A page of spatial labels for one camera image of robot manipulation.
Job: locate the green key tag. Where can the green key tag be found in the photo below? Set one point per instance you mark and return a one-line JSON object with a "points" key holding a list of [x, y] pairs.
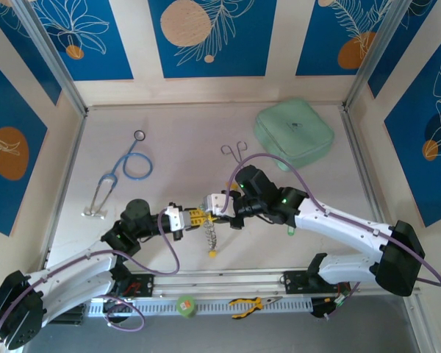
{"points": [[290, 231]]}

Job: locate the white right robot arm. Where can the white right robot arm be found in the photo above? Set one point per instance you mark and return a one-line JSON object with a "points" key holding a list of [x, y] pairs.
{"points": [[338, 220]]}

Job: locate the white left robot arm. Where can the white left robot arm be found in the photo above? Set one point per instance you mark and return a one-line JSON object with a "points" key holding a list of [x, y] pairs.
{"points": [[77, 264]]}

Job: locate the mint green zip pouch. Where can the mint green zip pouch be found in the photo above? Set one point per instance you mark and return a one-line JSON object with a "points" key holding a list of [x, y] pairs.
{"points": [[294, 128]]}

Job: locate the blue stethoscope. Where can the blue stethoscope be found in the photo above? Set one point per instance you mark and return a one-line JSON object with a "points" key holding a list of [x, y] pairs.
{"points": [[139, 135]]}

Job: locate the green tape roll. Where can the green tape roll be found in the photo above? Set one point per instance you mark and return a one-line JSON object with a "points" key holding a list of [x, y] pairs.
{"points": [[185, 305]]}

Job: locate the yellow black pliers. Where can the yellow black pliers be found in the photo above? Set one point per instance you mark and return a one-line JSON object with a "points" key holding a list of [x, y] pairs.
{"points": [[255, 303]]}

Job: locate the black aluminium extrusion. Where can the black aluminium extrusion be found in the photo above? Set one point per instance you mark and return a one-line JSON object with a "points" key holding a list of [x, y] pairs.
{"points": [[71, 319]]}

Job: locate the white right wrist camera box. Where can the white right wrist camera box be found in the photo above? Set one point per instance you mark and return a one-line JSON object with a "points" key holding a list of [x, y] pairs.
{"points": [[217, 204]]}

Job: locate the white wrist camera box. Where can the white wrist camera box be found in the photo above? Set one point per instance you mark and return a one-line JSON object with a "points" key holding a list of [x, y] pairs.
{"points": [[174, 218], [217, 204]]}

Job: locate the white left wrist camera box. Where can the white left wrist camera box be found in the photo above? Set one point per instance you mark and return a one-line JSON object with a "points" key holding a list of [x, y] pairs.
{"points": [[174, 218]]}

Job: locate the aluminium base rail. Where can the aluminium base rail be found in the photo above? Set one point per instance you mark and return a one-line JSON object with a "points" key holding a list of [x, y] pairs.
{"points": [[220, 281]]}

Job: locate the aluminium table edge rail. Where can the aluminium table edge rail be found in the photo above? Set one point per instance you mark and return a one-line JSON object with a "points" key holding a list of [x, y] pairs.
{"points": [[64, 184], [360, 162]]}

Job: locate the black plastic bracket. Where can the black plastic bracket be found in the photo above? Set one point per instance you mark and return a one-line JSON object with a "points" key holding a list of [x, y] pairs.
{"points": [[319, 310]]}

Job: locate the aluminium frame post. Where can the aluminium frame post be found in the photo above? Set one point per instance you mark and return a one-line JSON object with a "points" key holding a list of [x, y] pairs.
{"points": [[375, 48], [47, 48], [417, 323]]}

